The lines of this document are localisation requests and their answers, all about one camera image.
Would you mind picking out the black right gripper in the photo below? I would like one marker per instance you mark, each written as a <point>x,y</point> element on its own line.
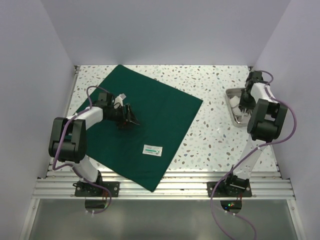
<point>242,104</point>

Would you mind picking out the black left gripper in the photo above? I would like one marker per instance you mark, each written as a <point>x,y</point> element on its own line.
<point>132,120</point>

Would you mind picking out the white crinkled sterile pouch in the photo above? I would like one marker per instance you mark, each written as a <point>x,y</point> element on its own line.
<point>245,116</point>

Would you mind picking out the white gauze pad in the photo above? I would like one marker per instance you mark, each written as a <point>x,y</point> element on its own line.
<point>234,102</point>
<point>236,111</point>

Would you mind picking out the stainless steel tray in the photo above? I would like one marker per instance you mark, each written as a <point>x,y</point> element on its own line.
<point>239,117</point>

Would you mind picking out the green striped white packet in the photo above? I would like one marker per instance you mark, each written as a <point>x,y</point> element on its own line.
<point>152,150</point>

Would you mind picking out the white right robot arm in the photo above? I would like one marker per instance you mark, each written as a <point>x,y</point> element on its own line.
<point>267,116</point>

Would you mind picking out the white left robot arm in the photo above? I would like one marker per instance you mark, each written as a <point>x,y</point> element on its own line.
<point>68,139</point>

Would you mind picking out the dark green surgical cloth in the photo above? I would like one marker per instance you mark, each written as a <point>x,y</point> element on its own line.
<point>165,115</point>

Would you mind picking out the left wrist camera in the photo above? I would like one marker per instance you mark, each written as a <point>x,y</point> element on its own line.
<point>110,100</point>

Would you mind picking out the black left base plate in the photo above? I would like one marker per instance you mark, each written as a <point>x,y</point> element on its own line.
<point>108,188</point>

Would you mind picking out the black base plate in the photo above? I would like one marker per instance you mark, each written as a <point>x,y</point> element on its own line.
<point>226,191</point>
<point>108,188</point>

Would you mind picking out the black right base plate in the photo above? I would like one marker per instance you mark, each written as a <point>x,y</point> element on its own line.
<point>226,191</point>

